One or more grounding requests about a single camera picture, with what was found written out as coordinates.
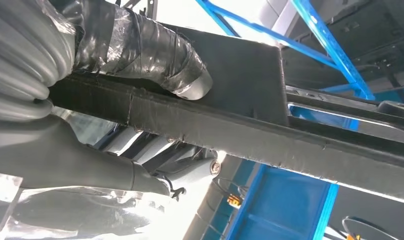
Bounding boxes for blue metal shelf rack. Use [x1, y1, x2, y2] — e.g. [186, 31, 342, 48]
[195, 0, 377, 240]

